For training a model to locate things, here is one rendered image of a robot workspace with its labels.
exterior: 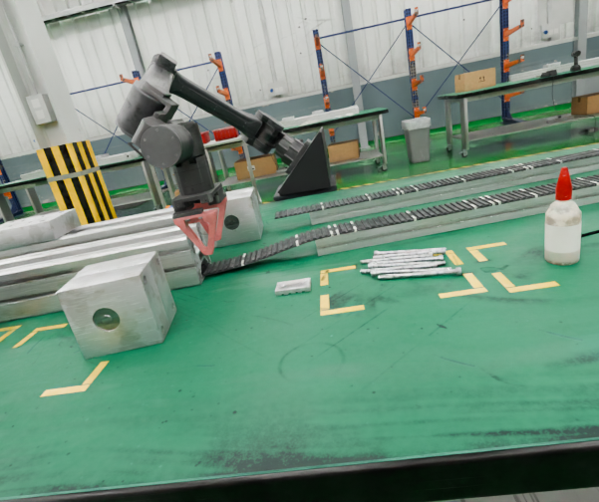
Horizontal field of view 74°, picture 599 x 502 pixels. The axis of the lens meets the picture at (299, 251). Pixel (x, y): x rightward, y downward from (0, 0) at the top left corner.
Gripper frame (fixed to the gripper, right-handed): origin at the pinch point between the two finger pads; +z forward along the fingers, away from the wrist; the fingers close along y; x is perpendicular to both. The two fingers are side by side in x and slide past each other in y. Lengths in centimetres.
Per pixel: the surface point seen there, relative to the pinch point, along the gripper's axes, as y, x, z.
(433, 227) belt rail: 1.4, 37.2, 4.2
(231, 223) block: -14.3, 1.2, 0.8
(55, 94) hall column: -295, -172, -69
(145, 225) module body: -14.1, -16.2, -2.3
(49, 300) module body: 4.9, -27.6, 3.0
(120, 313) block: 21.9, -7.5, 0.4
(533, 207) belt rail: 1, 54, 4
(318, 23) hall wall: -765, 97, -158
